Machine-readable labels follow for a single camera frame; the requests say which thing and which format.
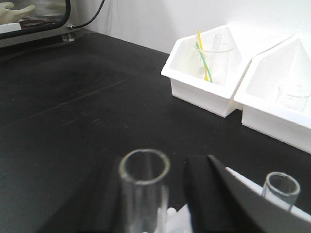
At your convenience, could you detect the white storage bin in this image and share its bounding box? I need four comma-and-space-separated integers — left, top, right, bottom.
234, 36, 311, 153
160, 24, 294, 119

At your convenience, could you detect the black power cable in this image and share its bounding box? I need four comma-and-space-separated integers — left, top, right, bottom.
68, 0, 105, 30

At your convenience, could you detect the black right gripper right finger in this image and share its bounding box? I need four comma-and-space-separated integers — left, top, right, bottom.
184, 155, 311, 233

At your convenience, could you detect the glass beaker with straws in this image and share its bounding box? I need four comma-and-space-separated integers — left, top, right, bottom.
194, 43, 233, 86

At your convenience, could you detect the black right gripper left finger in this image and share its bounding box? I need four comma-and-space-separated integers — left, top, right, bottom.
38, 156, 123, 233

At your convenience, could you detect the small empty glass beaker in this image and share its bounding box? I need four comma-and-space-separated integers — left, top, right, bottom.
276, 84, 311, 112

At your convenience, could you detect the white test tube rack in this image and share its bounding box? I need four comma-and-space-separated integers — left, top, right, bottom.
165, 167, 311, 233

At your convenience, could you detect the left white storage bin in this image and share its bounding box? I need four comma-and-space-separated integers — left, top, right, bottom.
160, 24, 294, 119

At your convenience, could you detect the clear acrylic enclosure box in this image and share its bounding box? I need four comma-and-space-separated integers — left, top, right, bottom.
0, 0, 79, 48

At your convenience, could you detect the clear glass test tube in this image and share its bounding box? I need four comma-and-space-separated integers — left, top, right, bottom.
261, 172, 301, 212
119, 149, 171, 233

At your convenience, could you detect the white rubber glove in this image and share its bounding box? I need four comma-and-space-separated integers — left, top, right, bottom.
0, 2, 35, 25

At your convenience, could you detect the green drinking straw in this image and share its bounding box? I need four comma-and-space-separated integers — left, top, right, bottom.
196, 42, 213, 83

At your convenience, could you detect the middle white storage bin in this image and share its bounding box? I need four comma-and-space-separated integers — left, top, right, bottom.
234, 36, 311, 153

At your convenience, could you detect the yellow drinking straw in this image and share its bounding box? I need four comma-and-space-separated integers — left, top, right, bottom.
196, 29, 212, 82

